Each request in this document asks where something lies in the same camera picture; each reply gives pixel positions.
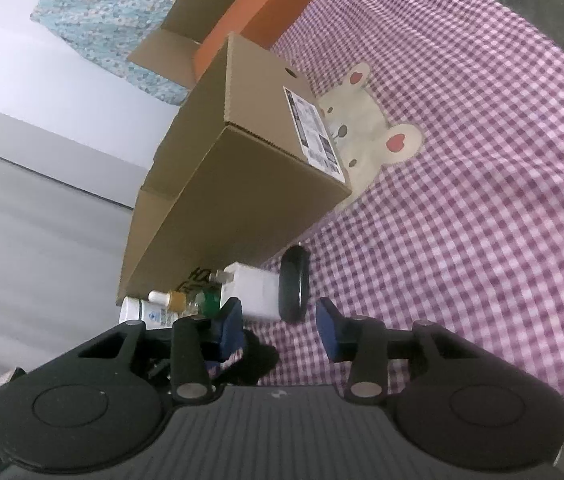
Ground white power adapter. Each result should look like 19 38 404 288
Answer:
213 261 283 322

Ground small dropper bottle amber collar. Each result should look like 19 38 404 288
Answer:
148 290 203 318

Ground brown cardboard box white label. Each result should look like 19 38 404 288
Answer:
117 32 353 311

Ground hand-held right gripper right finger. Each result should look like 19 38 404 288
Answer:
316 297 468 403

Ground blue floral cloth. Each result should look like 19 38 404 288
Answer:
29 0 213 106

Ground open brown cardboard box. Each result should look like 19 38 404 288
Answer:
128 0 283 92

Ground white plastic bottle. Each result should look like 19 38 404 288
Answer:
119 296 183 332

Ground orange cardboard box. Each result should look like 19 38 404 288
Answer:
193 0 329 92

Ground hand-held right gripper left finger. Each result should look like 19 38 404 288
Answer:
78 297 247 403

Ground small green bottle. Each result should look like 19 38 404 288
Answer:
196 286 223 317

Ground black round puck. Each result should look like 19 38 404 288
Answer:
279 246 311 324

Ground purple checkered bear blanket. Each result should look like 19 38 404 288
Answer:
239 0 564 403

